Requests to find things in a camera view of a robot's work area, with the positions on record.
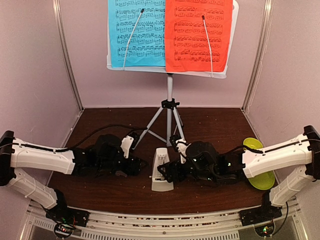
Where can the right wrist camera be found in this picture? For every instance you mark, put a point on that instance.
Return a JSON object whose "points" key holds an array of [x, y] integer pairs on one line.
{"points": [[180, 146]]}

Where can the white perforated music stand desk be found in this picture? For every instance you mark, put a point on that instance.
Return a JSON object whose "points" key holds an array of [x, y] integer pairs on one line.
{"points": [[192, 37]]}

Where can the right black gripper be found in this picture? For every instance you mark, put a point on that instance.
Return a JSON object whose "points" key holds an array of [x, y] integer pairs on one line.
{"points": [[170, 166]]}

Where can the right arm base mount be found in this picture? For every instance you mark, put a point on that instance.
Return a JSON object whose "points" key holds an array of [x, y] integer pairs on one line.
{"points": [[262, 220]]}

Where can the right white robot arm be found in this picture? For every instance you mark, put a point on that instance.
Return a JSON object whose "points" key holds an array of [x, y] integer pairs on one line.
{"points": [[202, 161]]}

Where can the yellow-green plate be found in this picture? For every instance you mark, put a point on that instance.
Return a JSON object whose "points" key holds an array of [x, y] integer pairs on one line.
{"points": [[263, 181]]}

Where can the aluminium front rail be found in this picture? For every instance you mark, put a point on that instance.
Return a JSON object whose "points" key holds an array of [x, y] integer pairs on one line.
{"points": [[219, 225]]}

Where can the blue sheet music paper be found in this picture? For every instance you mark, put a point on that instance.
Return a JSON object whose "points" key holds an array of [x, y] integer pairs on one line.
{"points": [[136, 33]]}

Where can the red sheet music paper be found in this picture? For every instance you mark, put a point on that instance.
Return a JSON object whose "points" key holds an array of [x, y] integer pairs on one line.
{"points": [[197, 35]]}

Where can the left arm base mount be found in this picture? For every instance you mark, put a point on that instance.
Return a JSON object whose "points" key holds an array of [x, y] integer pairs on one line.
{"points": [[66, 222]]}

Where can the silver tripod stand legs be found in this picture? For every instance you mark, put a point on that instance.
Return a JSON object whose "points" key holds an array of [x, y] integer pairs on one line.
{"points": [[173, 118]]}

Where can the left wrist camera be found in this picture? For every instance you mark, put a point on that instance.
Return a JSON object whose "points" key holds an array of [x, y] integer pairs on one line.
{"points": [[128, 143]]}

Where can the white metronome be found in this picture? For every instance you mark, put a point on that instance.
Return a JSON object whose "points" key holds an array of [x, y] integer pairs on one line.
{"points": [[159, 184]]}

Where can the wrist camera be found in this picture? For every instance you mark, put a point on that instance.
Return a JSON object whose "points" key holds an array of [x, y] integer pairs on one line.
{"points": [[128, 143], [180, 146]]}

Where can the yellow-green bowl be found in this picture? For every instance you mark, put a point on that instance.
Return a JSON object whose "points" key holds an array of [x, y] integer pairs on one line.
{"points": [[252, 143]]}

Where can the left aluminium corner post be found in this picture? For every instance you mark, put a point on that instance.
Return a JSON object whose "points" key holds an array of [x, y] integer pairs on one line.
{"points": [[66, 56]]}

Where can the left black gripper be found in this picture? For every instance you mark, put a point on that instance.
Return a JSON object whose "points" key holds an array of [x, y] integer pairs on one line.
{"points": [[132, 168]]}

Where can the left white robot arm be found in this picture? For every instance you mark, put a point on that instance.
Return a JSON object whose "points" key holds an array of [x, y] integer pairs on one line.
{"points": [[109, 153]]}

